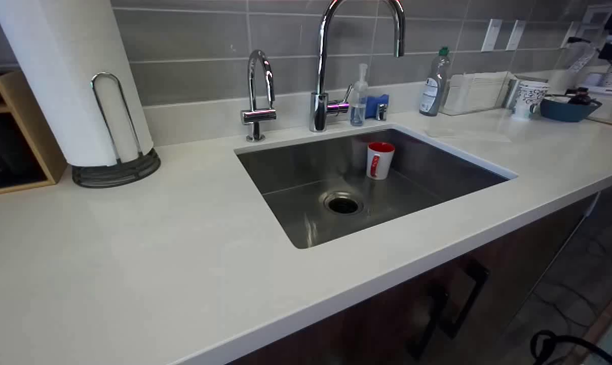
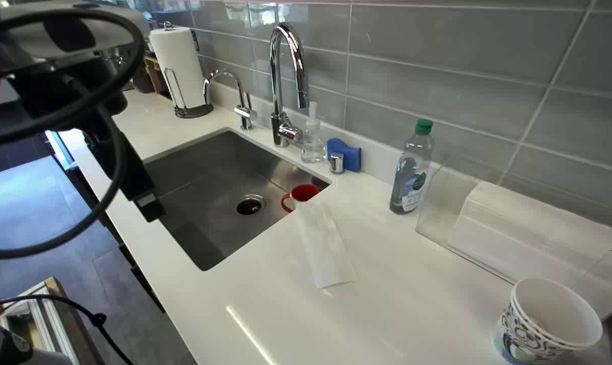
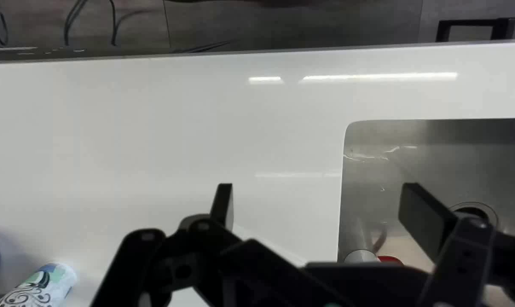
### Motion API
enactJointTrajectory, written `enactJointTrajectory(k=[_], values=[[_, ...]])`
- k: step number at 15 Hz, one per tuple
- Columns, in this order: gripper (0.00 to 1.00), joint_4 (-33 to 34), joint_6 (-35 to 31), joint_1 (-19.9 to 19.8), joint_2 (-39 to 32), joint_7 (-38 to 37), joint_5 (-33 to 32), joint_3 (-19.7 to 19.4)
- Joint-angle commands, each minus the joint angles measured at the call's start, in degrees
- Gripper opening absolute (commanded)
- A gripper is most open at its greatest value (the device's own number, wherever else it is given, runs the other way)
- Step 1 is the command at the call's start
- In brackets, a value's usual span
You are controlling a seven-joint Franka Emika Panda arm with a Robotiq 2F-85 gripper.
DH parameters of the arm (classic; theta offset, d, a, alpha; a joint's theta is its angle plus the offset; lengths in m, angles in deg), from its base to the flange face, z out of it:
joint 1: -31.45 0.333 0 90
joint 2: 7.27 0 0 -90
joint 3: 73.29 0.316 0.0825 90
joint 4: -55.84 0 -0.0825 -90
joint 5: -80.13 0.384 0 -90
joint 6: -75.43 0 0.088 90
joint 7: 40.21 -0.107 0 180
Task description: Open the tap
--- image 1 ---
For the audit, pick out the tall chrome faucet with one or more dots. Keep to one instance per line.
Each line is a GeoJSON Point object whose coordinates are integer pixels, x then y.
{"type": "Point", "coordinates": [318, 68]}

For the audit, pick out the red and white cup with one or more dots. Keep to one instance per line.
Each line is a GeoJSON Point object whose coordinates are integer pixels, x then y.
{"type": "Point", "coordinates": [379, 163]}

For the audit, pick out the small chrome faucet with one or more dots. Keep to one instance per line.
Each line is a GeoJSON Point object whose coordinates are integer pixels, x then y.
{"type": "Point", "coordinates": [256, 112]}

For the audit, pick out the clear soap dispenser bottle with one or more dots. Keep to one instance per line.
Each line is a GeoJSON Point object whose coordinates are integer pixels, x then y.
{"type": "Point", "coordinates": [358, 101]}

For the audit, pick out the blue sponge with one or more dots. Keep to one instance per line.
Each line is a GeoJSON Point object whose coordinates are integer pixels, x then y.
{"type": "Point", "coordinates": [378, 106]}

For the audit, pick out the stainless steel sink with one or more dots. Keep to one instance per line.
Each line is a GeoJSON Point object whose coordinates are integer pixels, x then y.
{"type": "Point", "coordinates": [429, 173]}

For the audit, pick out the green-capped dish soap bottle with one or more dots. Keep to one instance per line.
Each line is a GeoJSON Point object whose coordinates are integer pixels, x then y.
{"type": "Point", "coordinates": [435, 88]}

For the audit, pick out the patterned paper cup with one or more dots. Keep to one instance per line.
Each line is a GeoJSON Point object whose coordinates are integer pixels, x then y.
{"type": "Point", "coordinates": [527, 95]}

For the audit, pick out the white paper towel roll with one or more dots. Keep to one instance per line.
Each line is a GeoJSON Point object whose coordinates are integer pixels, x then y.
{"type": "Point", "coordinates": [64, 73]}

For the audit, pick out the blue bowl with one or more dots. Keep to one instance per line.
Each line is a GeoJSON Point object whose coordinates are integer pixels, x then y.
{"type": "Point", "coordinates": [567, 108]}

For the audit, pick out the wooden frame box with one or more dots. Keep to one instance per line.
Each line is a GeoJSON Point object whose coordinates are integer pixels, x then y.
{"type": "Point", "coordinates": [33, 133]}

